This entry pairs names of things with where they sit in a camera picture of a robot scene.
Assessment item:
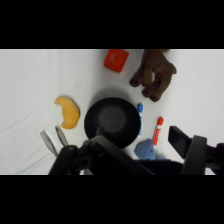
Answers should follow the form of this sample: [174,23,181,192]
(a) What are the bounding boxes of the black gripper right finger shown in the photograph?
[167,125,224,176]

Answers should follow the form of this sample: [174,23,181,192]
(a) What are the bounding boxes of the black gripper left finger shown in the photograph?
[48,134,155,176]

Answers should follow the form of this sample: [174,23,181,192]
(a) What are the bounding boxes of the red cube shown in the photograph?
[103,49,130,73]

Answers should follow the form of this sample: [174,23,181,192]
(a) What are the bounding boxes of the black bowl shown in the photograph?
[83,96,142,149]

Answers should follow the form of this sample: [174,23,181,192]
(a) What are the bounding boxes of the blue and orange toy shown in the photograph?
[133,138,165,161]

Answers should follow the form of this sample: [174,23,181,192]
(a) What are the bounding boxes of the red marker pen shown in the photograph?
[151,116,165,147]

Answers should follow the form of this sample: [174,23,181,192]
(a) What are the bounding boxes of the orange croissant toy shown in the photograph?
[54,96,81,130]

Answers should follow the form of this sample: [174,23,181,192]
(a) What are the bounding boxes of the metal tongs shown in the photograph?
[40,124,70,158]

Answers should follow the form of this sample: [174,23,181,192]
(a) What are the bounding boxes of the blue marker pen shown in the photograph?
[136,102,145,138]

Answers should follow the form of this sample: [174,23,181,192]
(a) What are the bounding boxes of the brown plush toy animal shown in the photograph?
[129,49,178,103]

